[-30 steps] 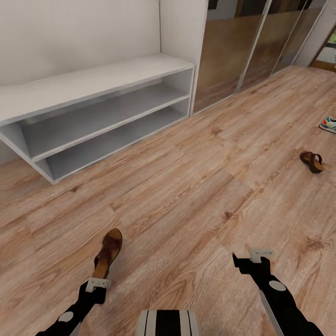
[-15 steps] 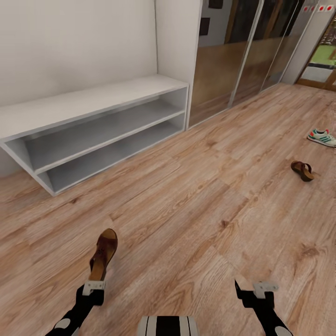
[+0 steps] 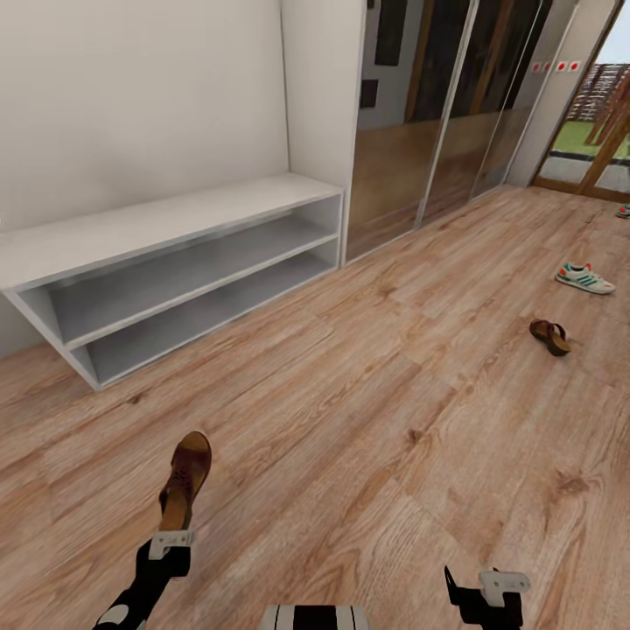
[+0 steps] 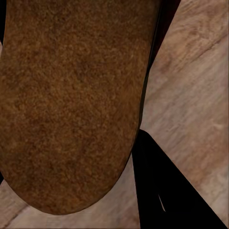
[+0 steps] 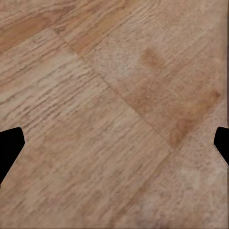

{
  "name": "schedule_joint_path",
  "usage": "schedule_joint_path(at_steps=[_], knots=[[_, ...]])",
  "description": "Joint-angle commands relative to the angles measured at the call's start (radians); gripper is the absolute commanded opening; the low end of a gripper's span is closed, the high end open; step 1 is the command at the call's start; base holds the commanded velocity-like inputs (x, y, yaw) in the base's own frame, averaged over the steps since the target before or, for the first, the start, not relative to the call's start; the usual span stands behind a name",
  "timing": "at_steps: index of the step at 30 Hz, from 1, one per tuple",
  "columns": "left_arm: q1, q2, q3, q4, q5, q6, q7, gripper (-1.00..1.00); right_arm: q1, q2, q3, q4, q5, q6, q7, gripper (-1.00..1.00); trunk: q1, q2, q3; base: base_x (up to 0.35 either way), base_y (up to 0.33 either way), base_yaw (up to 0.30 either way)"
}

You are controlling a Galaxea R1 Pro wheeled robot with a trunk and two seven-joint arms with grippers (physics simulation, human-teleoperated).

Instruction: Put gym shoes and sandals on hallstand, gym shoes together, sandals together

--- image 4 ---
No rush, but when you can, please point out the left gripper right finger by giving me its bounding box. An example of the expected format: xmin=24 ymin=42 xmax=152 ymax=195
xmin=132 ymin=129 xmax=228 ymax=229

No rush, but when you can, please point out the sandal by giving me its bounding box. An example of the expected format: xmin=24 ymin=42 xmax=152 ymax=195
xmin=0 ymin=0 xmax=181 ymax=215

